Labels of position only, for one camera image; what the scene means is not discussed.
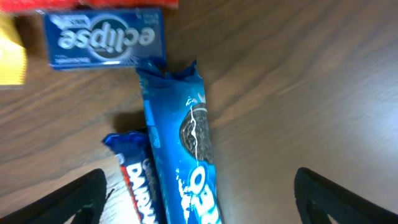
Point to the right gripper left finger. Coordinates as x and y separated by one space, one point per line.
81 201

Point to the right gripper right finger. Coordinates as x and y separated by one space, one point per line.
318 200

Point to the purple Dairy Milk bar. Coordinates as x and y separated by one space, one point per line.
134 154

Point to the blue Oreo cookie pack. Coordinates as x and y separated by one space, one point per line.
177 124

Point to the yellow seed snack bag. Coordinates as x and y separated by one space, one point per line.
13 54

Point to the blue Eclipse mint box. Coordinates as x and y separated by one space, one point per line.
85 39

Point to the red dried fruit bag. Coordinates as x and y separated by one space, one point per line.
17 6

